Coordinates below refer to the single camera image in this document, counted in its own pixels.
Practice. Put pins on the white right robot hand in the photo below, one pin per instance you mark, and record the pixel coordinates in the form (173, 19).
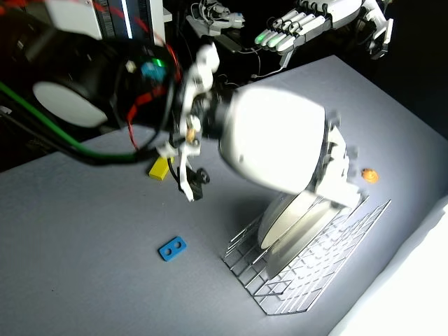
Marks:
(273, 140)

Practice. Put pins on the orange swirl cookie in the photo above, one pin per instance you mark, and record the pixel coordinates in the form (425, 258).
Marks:
(370, 176)

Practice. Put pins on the yellow rectangular block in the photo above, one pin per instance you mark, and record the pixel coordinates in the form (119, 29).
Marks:
(157, 171)

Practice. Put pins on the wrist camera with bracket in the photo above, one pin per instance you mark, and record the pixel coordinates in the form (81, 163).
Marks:
(383, 38)
(201, 178)

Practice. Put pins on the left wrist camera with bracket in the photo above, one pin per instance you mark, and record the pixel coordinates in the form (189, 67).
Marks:
(383, 38)

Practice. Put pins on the white plate black rim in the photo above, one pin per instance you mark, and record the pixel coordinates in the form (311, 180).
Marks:
(271, 213)
(297, 255)

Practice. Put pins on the white cabinet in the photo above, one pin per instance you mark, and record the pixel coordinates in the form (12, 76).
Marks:
(77, 17)

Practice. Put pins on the blue block with two holes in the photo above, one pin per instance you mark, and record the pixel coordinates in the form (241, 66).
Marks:
(164, 257)

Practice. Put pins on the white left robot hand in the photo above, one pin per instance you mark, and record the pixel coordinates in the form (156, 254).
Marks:
(315, 17)

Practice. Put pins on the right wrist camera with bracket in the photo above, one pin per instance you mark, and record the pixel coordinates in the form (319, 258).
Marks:
(201, 178)

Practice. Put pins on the white spare robot hand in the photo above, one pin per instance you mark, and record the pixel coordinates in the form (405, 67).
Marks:
(227, 19)

